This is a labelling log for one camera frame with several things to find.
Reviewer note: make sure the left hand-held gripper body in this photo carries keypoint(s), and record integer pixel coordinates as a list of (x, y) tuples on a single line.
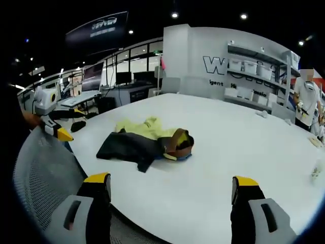
[(43, 101)]

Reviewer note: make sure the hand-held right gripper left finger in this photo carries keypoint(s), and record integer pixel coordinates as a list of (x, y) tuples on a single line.
[(94, 203)]

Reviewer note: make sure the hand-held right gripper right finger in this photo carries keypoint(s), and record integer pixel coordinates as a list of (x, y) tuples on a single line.
[(247, 203)]

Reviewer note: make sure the dark grey garment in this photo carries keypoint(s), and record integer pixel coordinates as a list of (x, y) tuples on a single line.
[(127, 147)]

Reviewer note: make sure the pale yellow garment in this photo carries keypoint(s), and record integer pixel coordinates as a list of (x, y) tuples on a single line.
[(149, 128)]

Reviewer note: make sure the brown and yellow garment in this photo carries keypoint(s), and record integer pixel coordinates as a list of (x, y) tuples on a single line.
[(177, 146)]

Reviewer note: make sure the black pouch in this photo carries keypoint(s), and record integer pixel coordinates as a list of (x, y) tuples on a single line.
[(78, 126)]

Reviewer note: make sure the white desk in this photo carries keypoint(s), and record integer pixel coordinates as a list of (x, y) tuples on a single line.
[(81, 97)]

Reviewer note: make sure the grey mesh office chair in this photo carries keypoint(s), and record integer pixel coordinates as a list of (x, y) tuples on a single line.
[(48, 172)]

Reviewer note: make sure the large dark display screen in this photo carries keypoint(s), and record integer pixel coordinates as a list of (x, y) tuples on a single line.
[(92, 77)]

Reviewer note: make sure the black computer monitor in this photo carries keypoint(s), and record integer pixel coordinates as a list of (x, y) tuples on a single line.
[(124, 77), (144, 76)]

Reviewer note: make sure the small white crumpled object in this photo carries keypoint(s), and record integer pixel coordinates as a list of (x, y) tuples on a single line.
[(316, 171)]

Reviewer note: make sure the dark hanging banner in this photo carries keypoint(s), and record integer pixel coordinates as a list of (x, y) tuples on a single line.
[(97, 33)]

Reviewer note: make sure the white crumpled cloth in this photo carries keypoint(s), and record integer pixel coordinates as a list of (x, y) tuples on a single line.
[(261, 114), (288, 121)]

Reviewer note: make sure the beige flat object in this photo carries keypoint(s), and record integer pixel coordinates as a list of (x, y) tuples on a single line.
[(316, 142)]

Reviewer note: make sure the pink flag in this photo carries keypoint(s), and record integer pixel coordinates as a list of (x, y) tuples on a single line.
[(163, 63)]

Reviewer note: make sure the grey metal shelf rack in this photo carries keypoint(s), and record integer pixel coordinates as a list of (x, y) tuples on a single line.
[(283, 84)]

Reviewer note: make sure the row of white storage bins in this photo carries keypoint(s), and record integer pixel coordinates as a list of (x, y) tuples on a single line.
[(254, 68)]

